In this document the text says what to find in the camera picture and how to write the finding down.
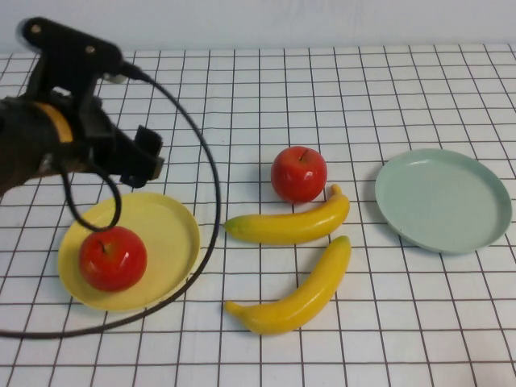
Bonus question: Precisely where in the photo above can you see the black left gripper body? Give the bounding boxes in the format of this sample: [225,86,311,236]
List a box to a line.
[66,96,140,181]

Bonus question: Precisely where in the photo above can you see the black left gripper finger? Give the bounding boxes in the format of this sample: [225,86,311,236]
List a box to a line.
[134,124,164,160]
[119,155,165,189]

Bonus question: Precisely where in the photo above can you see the red apple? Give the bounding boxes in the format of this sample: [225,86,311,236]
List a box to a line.
[78,226,148,293]
[270,146,327,204]

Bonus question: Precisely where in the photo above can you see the yellow banana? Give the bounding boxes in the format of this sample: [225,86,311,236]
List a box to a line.
[223,184,351,246]
[223,235,352,336]

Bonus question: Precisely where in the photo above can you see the yellow round plate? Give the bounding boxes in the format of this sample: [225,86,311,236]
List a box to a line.
[57,192,202,312]

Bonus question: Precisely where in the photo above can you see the pale green round plate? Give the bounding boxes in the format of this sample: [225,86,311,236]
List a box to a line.
[373,148,513,255]

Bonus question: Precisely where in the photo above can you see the white grid tablecloth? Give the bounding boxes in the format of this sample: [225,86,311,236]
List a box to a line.
[0,44,516,387]

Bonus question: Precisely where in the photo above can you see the black left camera cable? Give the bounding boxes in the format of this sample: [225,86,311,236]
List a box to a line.
[0,62,222,339]

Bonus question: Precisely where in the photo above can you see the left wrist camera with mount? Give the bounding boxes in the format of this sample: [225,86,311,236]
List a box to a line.
[18,16,140,110]

